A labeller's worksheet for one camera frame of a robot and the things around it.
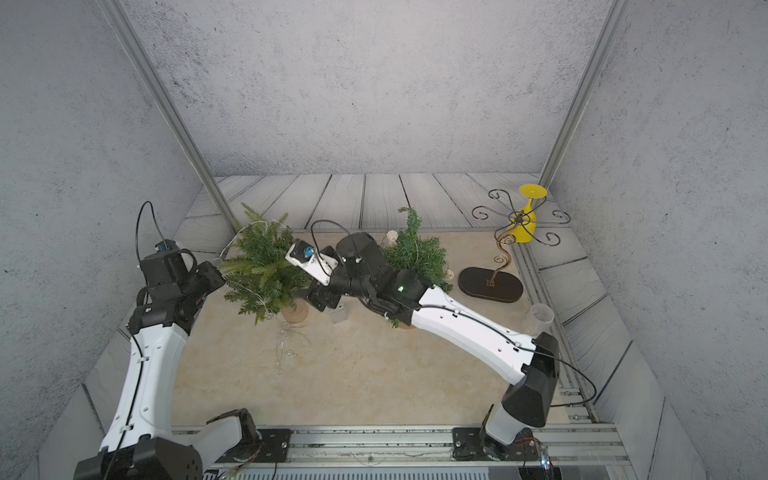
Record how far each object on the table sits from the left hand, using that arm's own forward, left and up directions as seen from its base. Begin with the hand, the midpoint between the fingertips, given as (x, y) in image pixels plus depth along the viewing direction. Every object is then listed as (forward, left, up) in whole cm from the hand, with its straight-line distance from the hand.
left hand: (217, 265), depth 76 cm
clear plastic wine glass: (-12, -80, -9) cm, 82 cm away
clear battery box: (0, -27, -26) cm, 37 cm away
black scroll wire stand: (+10, -77, -24) cm, 82 cm away
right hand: (-10, -25, +9) cm, 29 cm away
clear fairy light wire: (-9, -14, -25) cm, 29 cm away
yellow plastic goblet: (+8, -78, +4) cm, 79 cm away
